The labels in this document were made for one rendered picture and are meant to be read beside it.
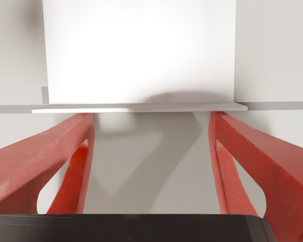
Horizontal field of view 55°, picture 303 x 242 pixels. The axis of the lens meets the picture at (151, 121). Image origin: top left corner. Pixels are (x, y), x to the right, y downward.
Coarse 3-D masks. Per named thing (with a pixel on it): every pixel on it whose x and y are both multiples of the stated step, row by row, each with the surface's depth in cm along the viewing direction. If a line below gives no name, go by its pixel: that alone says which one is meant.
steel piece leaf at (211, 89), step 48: (48, 0) 13; (96, 0) 13; (144, 0) 13; (192, 0) 13; (48, 48) 13; (96, 48) 13; (144, 48) 13; (192, 48) 13; (96, 96) 13; (144, 96) 13; (192, 96) 13
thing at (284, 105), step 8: (248, 104) 14; (256, 104) 14; (264, 104) 14; (272, 104) 14; (280, 104) 14; (288, 104) 14; (296, 104) 14; (0, 112) 14; (8, 112) 14; (16, 112) 14; (24, 112) 14
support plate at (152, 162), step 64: (0, 0) 13; (256, 0) 13; (0, 64) 13; (256, 64) 13; (0, 128) 14; (128, 128) 14; (192, 128) 14; (256, 128) 14; (128, 192) 14; (192, 192) 14; (256, 192) 14
